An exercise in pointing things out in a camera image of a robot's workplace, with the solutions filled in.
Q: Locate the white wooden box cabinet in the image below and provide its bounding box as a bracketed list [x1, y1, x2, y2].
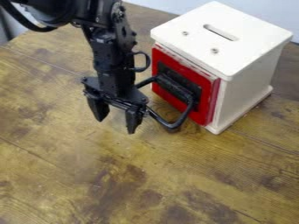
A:
[151, 2, 292, 134]

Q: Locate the red wooden drawer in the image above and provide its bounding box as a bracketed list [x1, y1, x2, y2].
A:
[152, 44, 220, 126]

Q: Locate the black cable loop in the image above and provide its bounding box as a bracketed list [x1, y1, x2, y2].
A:
[127, 51, 152, 74]

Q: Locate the black metal drawer handle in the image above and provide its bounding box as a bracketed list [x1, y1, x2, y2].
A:
[133, 61, 203, 131]

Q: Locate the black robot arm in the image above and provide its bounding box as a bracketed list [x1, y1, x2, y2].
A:
[0, 0, 148, 133]

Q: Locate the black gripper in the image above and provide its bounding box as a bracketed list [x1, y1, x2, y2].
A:
[81, 30, 149, 134]

